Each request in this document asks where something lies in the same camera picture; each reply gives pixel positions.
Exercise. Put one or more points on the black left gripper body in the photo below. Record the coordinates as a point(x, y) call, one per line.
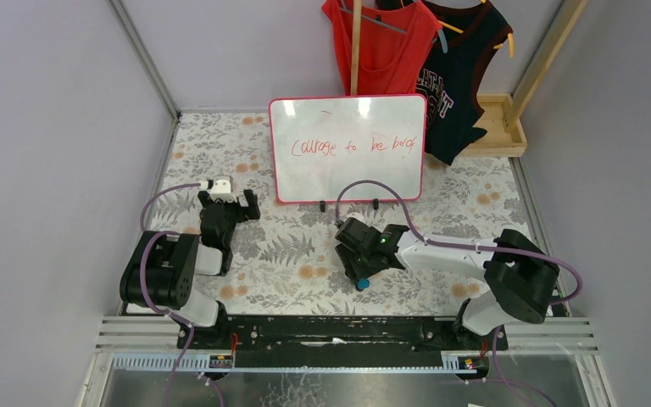
point(228, 203)

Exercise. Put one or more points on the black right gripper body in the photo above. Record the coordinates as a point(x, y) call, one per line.
point(353, 253)

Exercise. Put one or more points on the blue whiteboard eraser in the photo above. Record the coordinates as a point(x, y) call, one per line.
point(362, 284)

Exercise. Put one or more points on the pink framed whiteboard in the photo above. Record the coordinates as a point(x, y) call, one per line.
point(350, 148)

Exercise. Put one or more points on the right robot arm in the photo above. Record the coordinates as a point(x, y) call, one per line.
point(520, 279)

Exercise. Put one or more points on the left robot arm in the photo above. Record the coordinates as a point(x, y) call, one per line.
point(161, 271)

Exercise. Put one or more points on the floral table mat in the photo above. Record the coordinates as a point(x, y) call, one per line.
point(286, 262)

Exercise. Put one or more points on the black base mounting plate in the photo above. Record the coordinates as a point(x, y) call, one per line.
point(341, 342)

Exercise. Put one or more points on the wooden clothes rack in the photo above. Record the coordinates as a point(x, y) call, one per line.
point(501, 117)

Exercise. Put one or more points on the red tank top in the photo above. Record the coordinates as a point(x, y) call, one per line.
point(393, 45)

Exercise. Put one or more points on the dark navy jersey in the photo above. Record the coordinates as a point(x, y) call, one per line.
point(443, 55)

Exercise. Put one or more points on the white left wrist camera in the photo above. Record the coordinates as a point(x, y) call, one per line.
point(220, 189)

